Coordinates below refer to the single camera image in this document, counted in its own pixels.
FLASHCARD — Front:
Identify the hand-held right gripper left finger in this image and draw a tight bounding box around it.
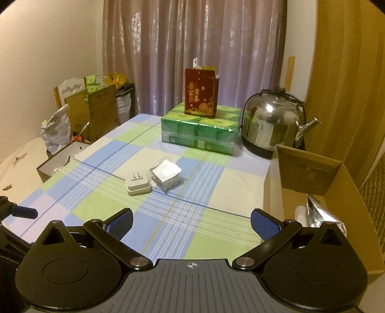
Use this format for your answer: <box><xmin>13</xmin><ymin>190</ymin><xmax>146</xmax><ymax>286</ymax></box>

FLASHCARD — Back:
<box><xmin>35</xmin><ymin>208</ymin><xmax>154</xmax><ymax>271</ymax></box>

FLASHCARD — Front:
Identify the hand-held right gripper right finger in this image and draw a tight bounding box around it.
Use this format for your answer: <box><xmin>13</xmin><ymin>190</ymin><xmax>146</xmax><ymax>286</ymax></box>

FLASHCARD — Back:
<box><xmin>231</xmin><ymin>208</ymin><xmax>346</xmax><ymax>271</ymax></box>

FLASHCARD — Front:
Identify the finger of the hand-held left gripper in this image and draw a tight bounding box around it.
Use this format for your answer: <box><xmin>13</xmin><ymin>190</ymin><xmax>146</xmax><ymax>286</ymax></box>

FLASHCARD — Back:
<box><xmin>0</xmin><ymin>196</ymin><xmax>39</xmax><ymax>222</ymax></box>

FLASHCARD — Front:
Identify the silver foil pouch green leaf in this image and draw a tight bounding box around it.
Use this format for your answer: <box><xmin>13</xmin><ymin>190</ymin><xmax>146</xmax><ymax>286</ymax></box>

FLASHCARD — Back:
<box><xmin>306</xmin><ymin>194</ymin><xmax>348</xmax><ymax>238</ymax></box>

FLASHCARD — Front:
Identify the brown cardboard box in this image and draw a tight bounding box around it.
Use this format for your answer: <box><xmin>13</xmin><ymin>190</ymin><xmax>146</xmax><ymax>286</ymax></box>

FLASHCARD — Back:
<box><xmin>263</xmin><ymin>144</ymin><xmax>385</xmax><ymax>274</ymax></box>

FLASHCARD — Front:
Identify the white power adapter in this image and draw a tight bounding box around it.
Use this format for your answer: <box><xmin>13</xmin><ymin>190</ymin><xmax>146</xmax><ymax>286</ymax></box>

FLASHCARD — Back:
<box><xmin>126</xmin><ymin>170</ymin><xmax>152</xmax><ymax>196</ymax></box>

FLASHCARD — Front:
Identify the cream sheet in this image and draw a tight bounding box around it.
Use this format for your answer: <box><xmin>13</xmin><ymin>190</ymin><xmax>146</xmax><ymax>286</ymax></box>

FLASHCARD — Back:
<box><xmin>0</xmin><ymin>137</ymin><xmax>50</xmax><ymax>208</ymax></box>

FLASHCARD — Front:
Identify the open brown white-lined box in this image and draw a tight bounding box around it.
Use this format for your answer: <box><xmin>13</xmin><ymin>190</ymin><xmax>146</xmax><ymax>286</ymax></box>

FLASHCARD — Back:
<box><xmin>36</xmin><ymin>140</ymin><xmax>92</xmax><ymax>183</ymax></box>

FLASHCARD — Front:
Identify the checked tablecloth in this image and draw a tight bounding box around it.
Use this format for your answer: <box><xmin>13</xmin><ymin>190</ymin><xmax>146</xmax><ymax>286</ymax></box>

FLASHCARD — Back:
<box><xmin>6</xmin><ymin>113</ymin><xmax>280</xmax><ymax>265</ymax></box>

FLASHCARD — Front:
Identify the silver crumpled bag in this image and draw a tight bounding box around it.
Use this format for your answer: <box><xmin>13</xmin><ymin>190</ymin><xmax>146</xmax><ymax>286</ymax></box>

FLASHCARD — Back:
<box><xmin>40</xmin><ymin>104</ymin><xmax>73</xmax><ymax>154</ymax></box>

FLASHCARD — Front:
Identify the stainless steel kettle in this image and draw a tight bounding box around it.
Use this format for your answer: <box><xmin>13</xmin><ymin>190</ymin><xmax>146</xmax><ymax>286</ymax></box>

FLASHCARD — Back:
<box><xmin>239</xmin><ymin>87</ymin><xmax>322</xmax><ymax>159</ymax></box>

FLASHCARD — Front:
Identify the plain cardboard box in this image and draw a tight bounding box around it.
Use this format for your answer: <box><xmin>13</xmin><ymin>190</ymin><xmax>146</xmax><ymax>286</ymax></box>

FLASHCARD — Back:
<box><xmin>64</xmin><ymin>95</ymin><xmax>91</xmax><ymax>136</ymax></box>

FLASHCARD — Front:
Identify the printed cardboard box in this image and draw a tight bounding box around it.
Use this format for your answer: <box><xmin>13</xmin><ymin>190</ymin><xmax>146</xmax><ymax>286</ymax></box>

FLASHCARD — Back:
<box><xmin>87</xmin><ymin>84</ymin><xmax>118</xmax><ymax>142</ymax></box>

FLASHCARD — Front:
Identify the green tissue multipack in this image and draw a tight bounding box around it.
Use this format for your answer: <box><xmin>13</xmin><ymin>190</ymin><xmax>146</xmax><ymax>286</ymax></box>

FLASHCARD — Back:
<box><xmin>160</xmin><ymin>102</ymin><xmax>243</xmax><ymax>155</ymax></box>

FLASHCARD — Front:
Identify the metal bucket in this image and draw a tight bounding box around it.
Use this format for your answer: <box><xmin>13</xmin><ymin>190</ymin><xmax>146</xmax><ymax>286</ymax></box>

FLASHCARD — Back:
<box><xmin>116</xmin><ymin>83</ymin><xmax>135</xmax><ymax>124</ymax></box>

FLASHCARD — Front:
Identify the white carved chair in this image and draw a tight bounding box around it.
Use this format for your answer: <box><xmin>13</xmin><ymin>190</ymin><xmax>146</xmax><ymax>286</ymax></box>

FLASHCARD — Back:
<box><xmin>54</xmin><ymin>77</ymin><xmax>88</xmax><ymax>109</ymax></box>

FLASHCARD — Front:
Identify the stack of green boxes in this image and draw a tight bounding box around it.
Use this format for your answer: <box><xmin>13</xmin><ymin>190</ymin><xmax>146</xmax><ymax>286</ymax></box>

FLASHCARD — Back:
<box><xmin>85</xmin><ymin>74</ymin><xmax>106</xmax><ymax>94</ymax></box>

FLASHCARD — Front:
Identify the yellow plastic bag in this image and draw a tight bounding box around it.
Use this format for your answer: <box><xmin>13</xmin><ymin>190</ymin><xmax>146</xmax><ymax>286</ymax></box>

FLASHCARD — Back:
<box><xmin>104</xmin><ymin>72</ymin><xmax>127</xmax><ymax>89</ymax></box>

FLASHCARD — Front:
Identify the red gift box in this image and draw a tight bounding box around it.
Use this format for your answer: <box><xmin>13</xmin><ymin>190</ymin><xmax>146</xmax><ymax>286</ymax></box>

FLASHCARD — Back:
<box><xmin>184</xmin><ymin>57</ymin><xmax>221</xmax><ymax>118</ymax></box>

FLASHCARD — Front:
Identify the wooden strip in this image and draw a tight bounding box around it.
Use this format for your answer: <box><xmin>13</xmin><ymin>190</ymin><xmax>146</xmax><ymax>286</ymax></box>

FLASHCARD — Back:
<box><xmin>284</xmin><ymin>56</ymin><xmax>296</xmax><ymax>101</ymax></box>

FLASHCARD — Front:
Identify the wooden door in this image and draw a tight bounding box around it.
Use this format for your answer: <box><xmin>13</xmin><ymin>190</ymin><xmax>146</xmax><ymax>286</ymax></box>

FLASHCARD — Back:
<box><xmin>304</xmin><ymin>0</ymin><xmax>385</xmax><ymax>196</ymax></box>

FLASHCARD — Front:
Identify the shiny beige curtain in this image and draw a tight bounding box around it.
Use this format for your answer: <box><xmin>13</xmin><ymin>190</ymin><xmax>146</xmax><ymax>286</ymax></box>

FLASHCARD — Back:
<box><xmin>102</xmin><ymin>0</ymin><xmax>288</xmax><ymax>121</ymax></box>

